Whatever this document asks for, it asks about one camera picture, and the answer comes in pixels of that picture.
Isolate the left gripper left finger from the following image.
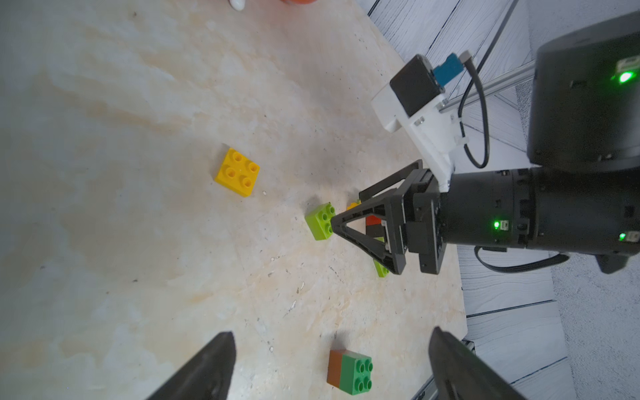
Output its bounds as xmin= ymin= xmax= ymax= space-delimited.
xmin=148 ymin=332 xmax=237 ymax=400

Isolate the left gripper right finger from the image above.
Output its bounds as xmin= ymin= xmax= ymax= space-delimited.
xmin=428 ymin=327 xmax=525 ymax=400

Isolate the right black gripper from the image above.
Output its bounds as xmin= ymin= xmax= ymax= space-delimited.
xmin=331 ymin=159 xmax=536 ymax=275

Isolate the black lego brick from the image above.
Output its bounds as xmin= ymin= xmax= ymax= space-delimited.
xmin=366 ymin=224 xmax=387 ymax=238

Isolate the red lego brick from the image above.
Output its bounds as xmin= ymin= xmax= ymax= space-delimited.
xmin=365 ymin=215 xmax=383 ymax=227

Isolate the yellow square lego brick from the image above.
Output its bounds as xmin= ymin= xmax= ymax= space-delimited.
xmin=346 ymin=200 xmax=362 ymax=210

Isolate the long lime lego brick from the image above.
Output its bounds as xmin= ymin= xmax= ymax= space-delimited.
xmin=373 ymin=237 xmax=389 ymax=278

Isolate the dark green lego brick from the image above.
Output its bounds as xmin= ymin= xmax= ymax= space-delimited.
xmin=338 ymin=350 xmax=373 ymax=396

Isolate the brown lego brick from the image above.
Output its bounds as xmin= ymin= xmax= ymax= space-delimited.
xmin=327 ymin=349 xmax=345 ymax=388

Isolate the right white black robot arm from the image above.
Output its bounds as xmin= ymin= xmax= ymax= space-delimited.
xmin=331 ymin=12 xmax=639 ymax=274

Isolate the small lime lego brick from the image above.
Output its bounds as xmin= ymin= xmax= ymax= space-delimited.
xmin=305 ymin=203 xmax=336 ymax=241

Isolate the small yellow lego brick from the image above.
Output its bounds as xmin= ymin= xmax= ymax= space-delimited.
xmin=214 ymin=148 xmax=260 ymax=197

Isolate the orange bowl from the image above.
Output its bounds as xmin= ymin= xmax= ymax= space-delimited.
xmin=282 ymin=0 xmax=317 ymax=5

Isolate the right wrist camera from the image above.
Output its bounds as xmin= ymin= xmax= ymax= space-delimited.
xmin=372 ymin=51 xmax=472 ymax=193

